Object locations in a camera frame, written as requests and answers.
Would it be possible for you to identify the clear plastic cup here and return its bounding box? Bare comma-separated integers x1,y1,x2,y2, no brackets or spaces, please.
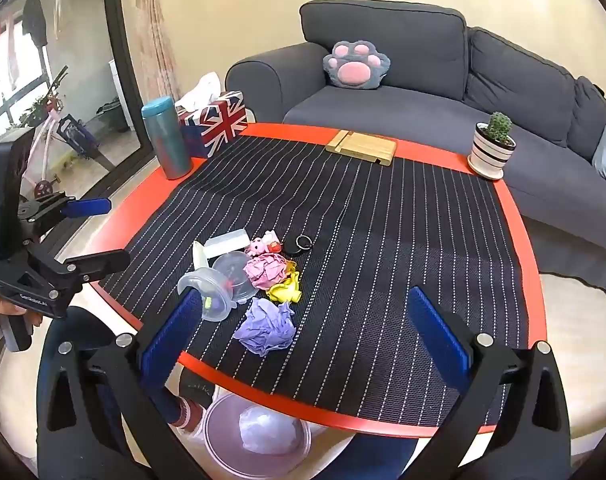
177,266,237,323

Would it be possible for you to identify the purple paper ball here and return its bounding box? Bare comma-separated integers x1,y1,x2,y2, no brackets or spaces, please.
233,298,295,358

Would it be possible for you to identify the pink paper ball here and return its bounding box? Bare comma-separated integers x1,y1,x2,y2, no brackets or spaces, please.
243,252,288,290

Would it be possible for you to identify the yellow paper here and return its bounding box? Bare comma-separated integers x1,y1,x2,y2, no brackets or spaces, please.
266,260,302,304

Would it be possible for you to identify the pink pig keychain toy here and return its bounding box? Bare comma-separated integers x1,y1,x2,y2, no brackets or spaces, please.
245,230,282,258

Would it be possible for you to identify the clear plastic dome lid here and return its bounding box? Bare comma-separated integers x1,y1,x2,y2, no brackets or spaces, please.
213,250,257,304

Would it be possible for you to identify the pink trash bin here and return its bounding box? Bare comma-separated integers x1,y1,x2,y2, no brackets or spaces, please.
202,394,312,479

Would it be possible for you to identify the person's left hand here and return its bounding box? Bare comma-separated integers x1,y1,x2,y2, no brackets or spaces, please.
0,297,43,327

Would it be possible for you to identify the black slipper with sock foot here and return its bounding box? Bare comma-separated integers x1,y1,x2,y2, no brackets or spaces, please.
178,367,215,434

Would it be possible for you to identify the person's blue jeans leg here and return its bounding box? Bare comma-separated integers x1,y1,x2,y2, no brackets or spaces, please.
38,308,207,479

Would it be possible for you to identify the pink bicycle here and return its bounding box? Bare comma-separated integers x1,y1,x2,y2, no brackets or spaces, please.
21,65,69,198

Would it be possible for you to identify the red coffee table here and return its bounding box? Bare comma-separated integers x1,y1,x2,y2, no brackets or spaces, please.
90,122,547,438

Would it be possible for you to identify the teal thermos bottle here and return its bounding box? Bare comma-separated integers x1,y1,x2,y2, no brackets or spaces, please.
142,96,192,180

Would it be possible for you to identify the curtain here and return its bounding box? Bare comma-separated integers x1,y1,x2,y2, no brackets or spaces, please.
134,0,181,100

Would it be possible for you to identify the union jack tissue box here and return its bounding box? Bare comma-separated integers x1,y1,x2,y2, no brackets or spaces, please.
175,72,248,158

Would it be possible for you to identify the black striped table mat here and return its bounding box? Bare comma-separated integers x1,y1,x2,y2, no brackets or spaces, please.
102,136,528,427

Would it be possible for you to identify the potted cactus striped pot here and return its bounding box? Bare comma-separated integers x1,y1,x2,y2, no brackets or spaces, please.
467,112,516,181

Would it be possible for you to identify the wooden phone stand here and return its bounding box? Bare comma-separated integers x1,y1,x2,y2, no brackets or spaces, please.
326,130,397,166

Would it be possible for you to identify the dark grey sofa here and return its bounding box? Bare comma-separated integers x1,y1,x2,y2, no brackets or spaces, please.
225,0,606,292

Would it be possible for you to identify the cat paw cushion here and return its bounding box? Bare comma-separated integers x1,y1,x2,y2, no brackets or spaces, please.
323,40,391,90

